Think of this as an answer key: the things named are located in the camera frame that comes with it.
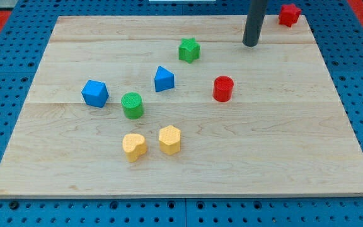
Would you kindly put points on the green star block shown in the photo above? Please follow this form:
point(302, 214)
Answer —
point(188, 50)

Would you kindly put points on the red star block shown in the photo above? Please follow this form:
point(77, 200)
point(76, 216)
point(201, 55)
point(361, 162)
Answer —
point(289, 14)

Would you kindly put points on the yellow hexagon block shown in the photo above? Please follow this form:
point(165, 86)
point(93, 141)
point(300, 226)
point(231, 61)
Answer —
point(170, 140)

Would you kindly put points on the blue triangular block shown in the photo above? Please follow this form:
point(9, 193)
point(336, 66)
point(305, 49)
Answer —
point(164, 79)

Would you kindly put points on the green cylinder block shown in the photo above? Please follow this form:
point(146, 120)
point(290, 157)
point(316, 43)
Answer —
point(132, 105)

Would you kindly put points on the red cylinder block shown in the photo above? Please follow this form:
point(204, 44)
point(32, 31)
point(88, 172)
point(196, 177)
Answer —
point(223, 88)

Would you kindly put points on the yellow heart block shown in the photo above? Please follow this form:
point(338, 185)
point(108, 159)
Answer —
point(134, 145)

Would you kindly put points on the light wooden board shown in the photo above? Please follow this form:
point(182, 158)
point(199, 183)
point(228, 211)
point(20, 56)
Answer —
point(283, 133)

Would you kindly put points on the blue cube block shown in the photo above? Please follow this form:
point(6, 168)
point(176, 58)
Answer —
point(95, 93)

